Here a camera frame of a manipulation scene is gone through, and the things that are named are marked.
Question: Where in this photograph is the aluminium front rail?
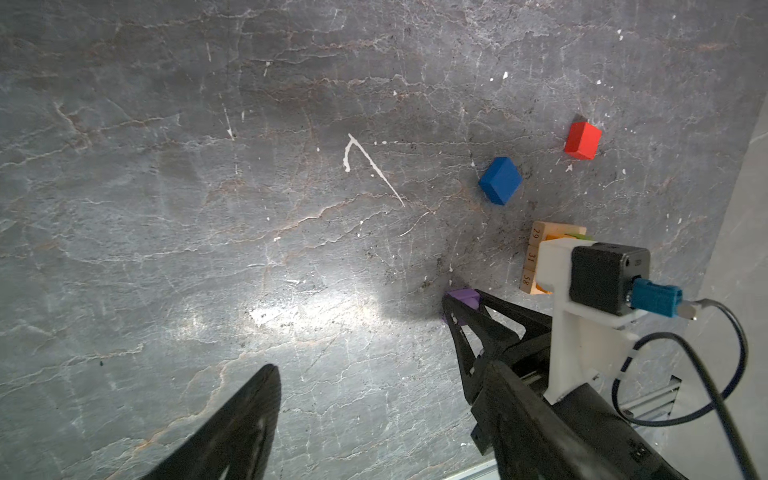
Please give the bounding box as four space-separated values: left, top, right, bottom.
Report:
446 375 681 480

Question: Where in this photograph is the small purple block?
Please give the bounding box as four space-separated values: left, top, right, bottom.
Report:
441 288 480 327

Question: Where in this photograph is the green wood block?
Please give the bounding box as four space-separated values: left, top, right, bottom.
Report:
564 233 595 241

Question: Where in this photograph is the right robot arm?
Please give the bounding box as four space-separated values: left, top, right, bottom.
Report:
442 289 682 479

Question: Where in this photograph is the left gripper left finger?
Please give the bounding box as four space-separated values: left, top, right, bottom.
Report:
145 364 281 479

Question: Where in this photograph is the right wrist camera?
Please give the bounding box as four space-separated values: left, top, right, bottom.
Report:
535 236 702 405

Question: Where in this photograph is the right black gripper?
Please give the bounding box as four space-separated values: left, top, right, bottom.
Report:
442 290 554 456

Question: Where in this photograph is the small blue cube block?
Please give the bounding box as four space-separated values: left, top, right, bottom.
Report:
479 157 523 206

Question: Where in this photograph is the small red cube block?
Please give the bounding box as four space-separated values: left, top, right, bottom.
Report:
564 121 602 160

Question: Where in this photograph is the long natural wood block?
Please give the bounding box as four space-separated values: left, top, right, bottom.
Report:
520 269 550 295

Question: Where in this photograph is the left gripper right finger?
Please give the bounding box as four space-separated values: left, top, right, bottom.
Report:
479 361 624 479

